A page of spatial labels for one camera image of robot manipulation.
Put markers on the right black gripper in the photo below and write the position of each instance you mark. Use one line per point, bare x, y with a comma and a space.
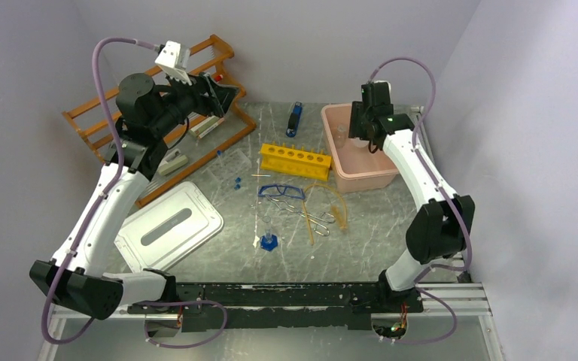
355, 129

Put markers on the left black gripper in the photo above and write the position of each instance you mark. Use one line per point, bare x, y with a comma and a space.
222, 95

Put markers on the blue safety goggles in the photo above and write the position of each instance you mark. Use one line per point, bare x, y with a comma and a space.
281, 190

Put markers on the graduated cylinder blue base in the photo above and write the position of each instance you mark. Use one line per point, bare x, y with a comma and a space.
268, 241

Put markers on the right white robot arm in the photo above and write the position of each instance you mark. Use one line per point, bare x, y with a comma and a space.
442, 224

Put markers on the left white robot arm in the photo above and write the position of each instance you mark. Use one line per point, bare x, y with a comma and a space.
74, 277

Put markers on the glass flask in bin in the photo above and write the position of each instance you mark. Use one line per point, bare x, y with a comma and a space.
340, 136

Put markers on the pink plastic bin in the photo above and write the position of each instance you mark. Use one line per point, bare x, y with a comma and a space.
354, 168

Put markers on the orange wooden shelf rack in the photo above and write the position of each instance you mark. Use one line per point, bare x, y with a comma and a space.
147, 130

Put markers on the beige stapler on shelf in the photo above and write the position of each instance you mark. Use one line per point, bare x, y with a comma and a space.
172, 162

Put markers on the yellow test tube rack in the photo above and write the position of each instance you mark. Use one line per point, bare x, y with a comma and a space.
296, 162

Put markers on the metal tray lid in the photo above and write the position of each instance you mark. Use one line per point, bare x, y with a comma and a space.
167, 230

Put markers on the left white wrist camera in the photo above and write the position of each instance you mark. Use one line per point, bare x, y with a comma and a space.
173, 60

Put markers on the black base frame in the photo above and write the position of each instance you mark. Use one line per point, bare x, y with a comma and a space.
290, 305

